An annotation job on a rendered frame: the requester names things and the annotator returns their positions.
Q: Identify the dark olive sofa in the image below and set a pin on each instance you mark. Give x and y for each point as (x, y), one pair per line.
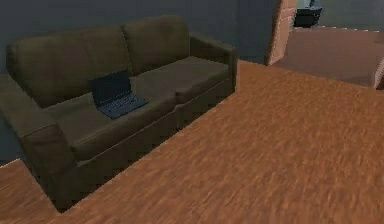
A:
(173, 76)

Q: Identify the dark blue laptop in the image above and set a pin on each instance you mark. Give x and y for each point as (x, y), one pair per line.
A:
(111, 91)

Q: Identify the black box-shaped furniture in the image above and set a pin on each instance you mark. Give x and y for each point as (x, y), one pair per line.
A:
(307, 16)

